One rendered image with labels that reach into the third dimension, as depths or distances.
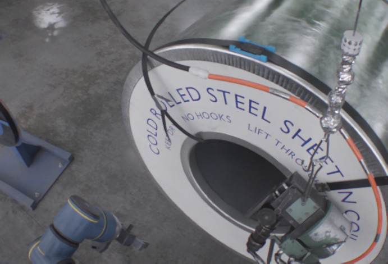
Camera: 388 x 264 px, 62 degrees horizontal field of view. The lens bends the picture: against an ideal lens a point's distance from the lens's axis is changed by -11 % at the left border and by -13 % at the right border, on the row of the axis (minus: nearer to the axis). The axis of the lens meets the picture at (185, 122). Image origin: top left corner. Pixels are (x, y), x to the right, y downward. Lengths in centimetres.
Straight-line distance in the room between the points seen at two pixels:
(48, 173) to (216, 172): 136
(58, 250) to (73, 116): 195
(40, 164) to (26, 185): 19
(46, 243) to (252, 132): 69
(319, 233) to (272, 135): 32
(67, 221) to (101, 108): 193
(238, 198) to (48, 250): 89
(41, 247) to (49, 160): 162
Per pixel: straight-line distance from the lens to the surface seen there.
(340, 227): 105
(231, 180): 164
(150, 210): 224
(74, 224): 105
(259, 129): 107
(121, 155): 252
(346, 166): 101
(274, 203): 104
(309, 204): 103
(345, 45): 64
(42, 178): 258
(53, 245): 108
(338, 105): 72
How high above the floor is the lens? 191
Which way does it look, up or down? 46 degrees down
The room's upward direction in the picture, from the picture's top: 6 degrees counter-clockwise
